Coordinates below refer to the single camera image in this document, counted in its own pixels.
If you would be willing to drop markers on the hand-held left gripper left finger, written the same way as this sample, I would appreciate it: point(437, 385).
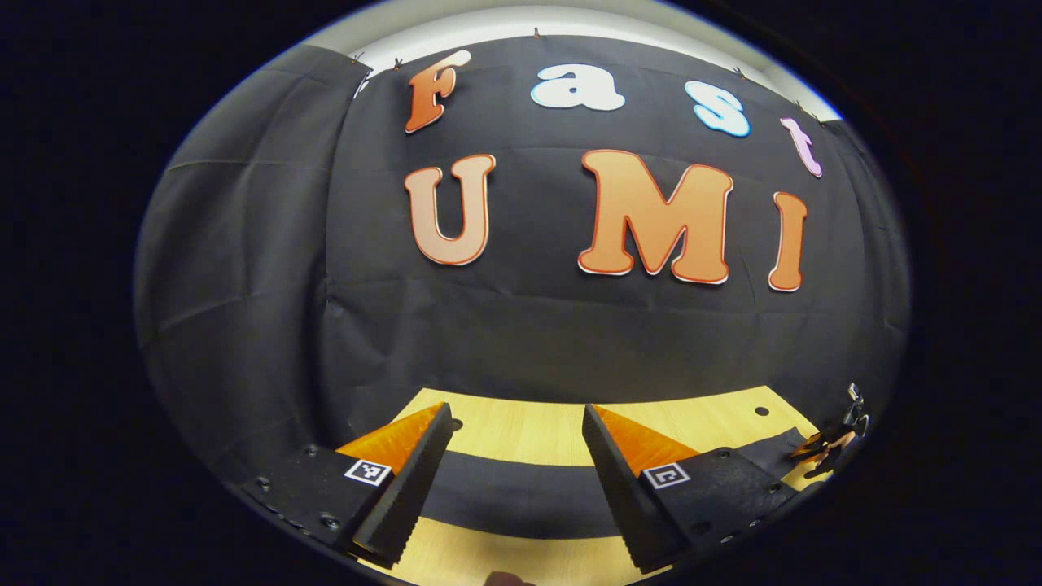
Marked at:
point(404, 496)

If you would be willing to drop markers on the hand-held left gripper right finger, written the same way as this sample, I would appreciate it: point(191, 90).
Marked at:
point(623, 496)

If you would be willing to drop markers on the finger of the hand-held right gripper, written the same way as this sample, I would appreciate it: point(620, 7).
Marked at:
point(810, 448)

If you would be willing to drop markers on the dark jeans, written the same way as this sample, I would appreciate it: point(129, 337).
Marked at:
point(521, 496)

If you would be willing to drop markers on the black backdrop cloth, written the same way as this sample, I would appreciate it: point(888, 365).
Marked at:
point(260, 244)

